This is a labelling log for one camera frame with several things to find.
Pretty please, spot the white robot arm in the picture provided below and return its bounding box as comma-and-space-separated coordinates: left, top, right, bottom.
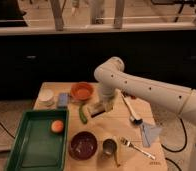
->
94, 57, 196, 171

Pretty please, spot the metal measuring cup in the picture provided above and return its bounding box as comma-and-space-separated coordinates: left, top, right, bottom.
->
103, 139, 117, 156

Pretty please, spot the orange plastic bowl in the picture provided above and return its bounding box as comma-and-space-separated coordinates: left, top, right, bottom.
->
70, 82, 94, 101

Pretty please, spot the green chili pepper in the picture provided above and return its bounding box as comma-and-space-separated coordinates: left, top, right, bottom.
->
78, 104, 88, 124

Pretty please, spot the large metal spoon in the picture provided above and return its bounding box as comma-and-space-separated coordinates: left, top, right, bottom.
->
121, 94, 143, 125

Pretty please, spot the blue sponge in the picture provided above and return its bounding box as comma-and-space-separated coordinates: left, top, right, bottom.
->
57, 93, 69, 108

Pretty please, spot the silver fork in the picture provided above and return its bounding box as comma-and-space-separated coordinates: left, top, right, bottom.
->
120, 137, 156, 160

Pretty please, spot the dark red bowl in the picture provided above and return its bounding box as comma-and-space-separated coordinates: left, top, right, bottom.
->
69, 131, 98, 160

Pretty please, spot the blue grey cloth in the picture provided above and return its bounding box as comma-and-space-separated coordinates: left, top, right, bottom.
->
140, 122, 161, 148

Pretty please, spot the orange ball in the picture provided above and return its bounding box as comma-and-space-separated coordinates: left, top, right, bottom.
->
51, 120, 64, 133

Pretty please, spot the green plastic tray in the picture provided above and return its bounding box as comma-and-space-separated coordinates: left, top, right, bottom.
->
4, 109, 69, 171

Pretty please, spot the yellow green handled utensil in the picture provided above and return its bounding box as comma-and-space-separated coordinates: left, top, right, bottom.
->
113, 137, 121, 167

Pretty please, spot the black cable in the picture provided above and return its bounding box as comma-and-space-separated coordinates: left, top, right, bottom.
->
161, 118, 189, 154

